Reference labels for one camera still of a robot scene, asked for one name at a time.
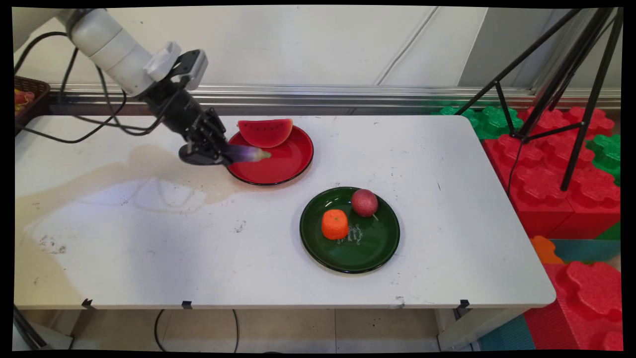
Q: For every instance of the dark green plate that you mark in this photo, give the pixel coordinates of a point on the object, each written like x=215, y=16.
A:
x=362, y=243

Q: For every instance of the toy watermelon slice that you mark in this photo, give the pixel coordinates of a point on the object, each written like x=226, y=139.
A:
x=265, y=133

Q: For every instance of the dark woven basket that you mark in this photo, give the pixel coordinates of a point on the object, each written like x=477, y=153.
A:
x=37, y=94

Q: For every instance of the orange toy tangerine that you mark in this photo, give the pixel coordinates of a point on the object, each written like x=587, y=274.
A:
x=335, y=224

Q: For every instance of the small green foam block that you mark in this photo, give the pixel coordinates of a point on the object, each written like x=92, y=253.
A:
x=612, y=232

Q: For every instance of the white table leg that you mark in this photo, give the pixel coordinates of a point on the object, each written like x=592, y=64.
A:
x=472, y=328
x=49, y=340

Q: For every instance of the red toy apple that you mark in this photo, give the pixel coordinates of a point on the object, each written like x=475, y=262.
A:
x=364, y=202

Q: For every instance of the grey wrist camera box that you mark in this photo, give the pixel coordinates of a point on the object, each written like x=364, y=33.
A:
x=191, y=64

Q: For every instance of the teal foam block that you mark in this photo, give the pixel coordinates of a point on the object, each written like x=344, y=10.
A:
x=507, y=335

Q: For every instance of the teal foam mat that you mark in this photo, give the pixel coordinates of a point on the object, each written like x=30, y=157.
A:
x=586, y=250

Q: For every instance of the orange foam block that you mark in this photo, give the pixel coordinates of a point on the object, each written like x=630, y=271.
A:
x=545, y=250

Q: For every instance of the red plate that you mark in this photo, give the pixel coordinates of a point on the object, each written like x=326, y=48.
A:
x=283, y=166

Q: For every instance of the black tripod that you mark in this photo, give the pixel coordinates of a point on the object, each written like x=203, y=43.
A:
x=571, y=79

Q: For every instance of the colourful toys in basket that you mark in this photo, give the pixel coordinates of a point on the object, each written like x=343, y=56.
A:
x=22, y=98

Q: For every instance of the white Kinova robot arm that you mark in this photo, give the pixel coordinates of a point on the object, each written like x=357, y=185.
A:
x=109, y=49

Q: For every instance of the large red foam block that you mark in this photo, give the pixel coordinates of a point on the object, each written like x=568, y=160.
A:
x=581, y=303
x=534, y=184

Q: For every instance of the aluminium rail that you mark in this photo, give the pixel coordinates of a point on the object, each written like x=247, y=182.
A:
x=348, y=94

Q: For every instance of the purple toy eggplant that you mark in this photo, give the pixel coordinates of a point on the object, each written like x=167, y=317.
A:
x=248, y=153

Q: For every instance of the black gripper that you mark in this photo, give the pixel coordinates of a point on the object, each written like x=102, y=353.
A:
x=181, y=112

